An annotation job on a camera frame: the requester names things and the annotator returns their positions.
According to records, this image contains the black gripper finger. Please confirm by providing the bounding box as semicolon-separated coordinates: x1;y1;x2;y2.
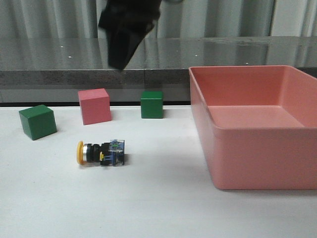
106;14;154;69
99;0;161;32

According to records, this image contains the yellow push button switch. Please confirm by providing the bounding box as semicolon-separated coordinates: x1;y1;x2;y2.
76;139;125;166

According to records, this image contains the right green cube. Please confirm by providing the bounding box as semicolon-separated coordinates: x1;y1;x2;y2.
141;91;163;119

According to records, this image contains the green cube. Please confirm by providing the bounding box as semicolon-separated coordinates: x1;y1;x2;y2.
141;91;163;119
19;105;57;140

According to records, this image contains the pink cube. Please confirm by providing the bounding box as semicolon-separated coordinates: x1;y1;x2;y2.
78;88;112;125

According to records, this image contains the dark stone counter ledge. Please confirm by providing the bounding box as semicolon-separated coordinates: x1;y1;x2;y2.
0;36;317;106

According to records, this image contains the grey curtain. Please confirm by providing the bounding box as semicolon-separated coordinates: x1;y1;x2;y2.
0;0;317;39

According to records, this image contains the left green cube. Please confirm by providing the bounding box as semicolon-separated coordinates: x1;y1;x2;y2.
19;105;57;140

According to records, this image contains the pink plastic bin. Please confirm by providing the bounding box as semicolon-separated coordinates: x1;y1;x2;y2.
189;65;317;189

